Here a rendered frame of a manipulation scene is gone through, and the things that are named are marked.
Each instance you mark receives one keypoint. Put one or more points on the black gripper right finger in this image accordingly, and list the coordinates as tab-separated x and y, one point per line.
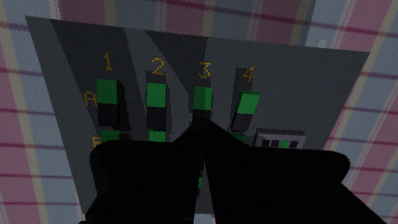
234	170

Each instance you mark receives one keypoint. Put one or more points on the dark grey switch panel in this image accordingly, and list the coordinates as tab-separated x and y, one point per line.
117	83

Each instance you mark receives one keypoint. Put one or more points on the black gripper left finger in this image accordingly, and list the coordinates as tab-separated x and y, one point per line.
131	163

